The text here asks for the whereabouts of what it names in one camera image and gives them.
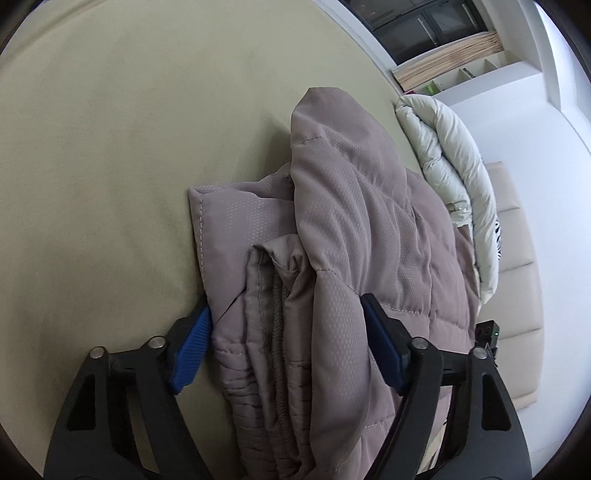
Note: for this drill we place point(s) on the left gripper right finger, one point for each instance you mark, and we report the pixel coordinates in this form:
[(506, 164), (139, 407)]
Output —
[(483, 438)]

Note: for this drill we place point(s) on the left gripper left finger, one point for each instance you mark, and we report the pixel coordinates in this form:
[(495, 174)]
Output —
[(93, 436)]

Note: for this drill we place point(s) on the mauve quilted down jacket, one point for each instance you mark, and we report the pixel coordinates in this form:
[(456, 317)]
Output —
[(285, 261)]

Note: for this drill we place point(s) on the beige padded headboard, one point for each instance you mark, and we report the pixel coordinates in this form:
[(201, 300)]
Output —
[(517, 304)]

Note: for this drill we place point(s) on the zebra pattern pillow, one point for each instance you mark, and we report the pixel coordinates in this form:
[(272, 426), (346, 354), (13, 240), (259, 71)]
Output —
[(498, 238)]

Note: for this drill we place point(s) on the white folded duvet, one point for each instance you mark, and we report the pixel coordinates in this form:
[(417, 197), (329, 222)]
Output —
[(452, 164)]

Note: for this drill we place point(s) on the beige right curtain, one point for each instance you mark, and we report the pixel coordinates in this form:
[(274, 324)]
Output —
[(441, 60)]

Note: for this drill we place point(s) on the dark window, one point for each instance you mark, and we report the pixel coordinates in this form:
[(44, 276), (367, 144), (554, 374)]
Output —
[(407, 28)]

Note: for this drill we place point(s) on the olive green bed sheet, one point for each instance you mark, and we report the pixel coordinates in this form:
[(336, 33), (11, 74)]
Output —
[(110, 112)]

